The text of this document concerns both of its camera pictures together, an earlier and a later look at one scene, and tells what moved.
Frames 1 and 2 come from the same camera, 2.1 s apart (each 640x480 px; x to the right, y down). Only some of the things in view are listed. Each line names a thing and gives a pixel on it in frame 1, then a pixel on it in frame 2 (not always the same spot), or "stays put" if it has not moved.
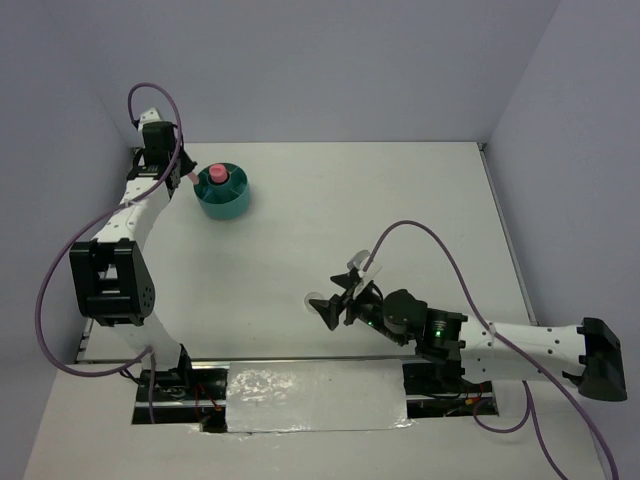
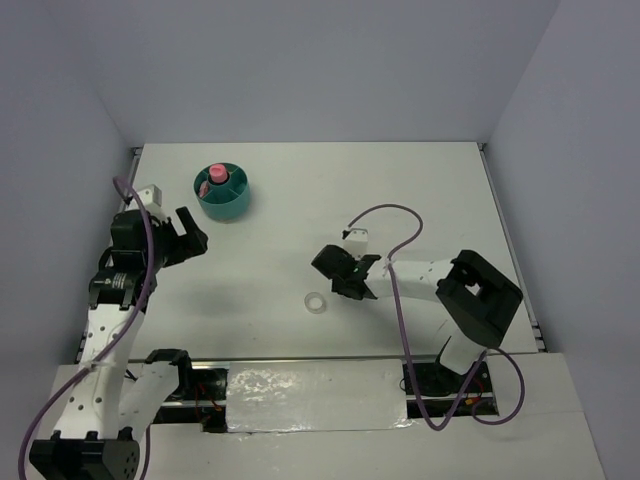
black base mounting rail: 197,394 stays put
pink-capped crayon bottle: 218,173 stays put
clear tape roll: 310,296 stays put
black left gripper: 187,163 to 186,246
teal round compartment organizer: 223,200 stays put
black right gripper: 329,310 to 335,287
